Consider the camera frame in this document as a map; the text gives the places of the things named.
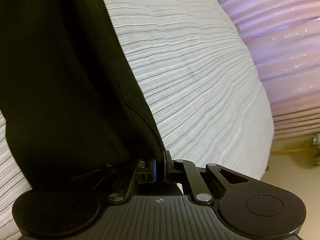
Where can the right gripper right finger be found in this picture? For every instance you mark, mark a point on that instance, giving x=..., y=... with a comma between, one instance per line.
x=186, y=173

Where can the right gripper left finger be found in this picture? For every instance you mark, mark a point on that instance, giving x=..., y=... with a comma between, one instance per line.
x=127, y=179

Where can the black garment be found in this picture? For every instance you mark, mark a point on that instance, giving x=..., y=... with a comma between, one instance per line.
x=69, y=97

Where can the striped white bedspread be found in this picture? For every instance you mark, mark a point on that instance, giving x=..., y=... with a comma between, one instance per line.
x=198, y=79

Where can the silver grey hanging item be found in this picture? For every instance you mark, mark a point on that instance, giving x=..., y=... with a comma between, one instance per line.
x=316, y=145

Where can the pink curtain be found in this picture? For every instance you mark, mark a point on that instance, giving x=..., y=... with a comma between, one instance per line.
x=283, y=39

